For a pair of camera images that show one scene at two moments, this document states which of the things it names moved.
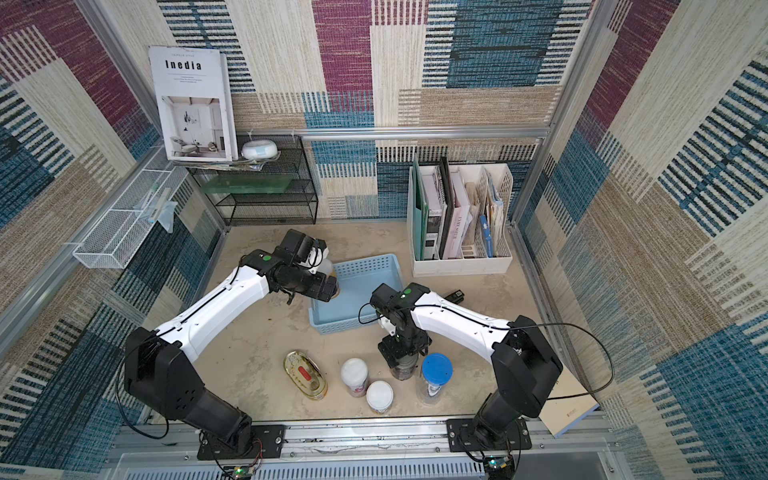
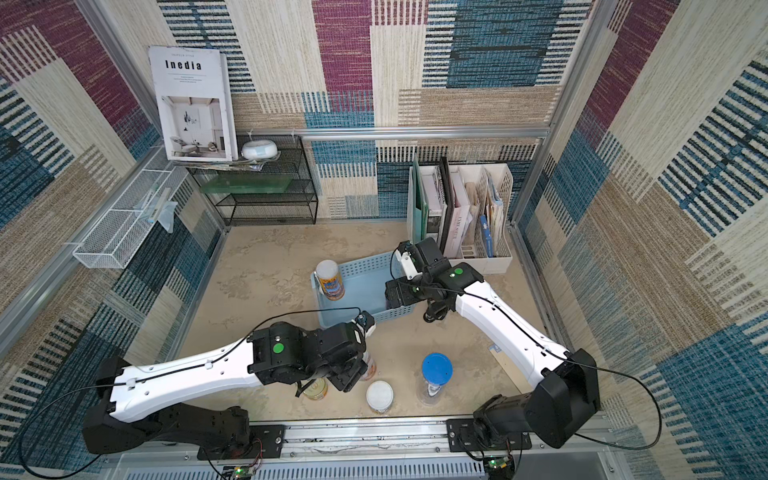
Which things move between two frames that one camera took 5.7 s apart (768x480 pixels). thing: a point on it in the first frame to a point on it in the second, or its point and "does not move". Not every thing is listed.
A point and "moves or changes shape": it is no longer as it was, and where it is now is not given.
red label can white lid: x=355 y=375 moves or changes shape
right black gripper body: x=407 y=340 to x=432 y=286
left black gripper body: x=309 y=283 to x=346 y=376
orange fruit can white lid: x=379 y=396 does not move
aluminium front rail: x=562 y=449 does not move
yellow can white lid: x=326 y=268 does not move
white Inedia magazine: x=195 y=98 does not move
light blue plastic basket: x=357 y=280 does not move
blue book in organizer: x=486 y=228 does not move
